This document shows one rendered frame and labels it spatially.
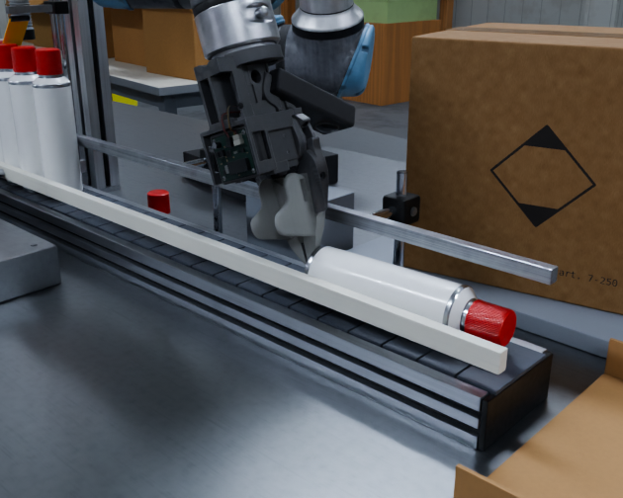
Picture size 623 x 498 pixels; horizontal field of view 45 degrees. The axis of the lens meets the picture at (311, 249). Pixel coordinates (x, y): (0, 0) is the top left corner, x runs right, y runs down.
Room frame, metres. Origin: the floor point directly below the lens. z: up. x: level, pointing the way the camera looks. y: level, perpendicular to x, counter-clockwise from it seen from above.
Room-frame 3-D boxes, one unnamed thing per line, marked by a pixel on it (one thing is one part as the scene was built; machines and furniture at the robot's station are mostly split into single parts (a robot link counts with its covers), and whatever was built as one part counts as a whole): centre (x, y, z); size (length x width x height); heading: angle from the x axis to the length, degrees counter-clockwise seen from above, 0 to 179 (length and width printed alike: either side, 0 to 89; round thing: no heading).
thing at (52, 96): (1.04, 0.36, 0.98); 0.05 x 0.05 x 0.20
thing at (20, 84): (1.07, 0.40, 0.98); 0.05 x 0.05 x 0.20
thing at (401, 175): (0.73, -0.08, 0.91); 0.07 x 0.03 x 0.17; 137
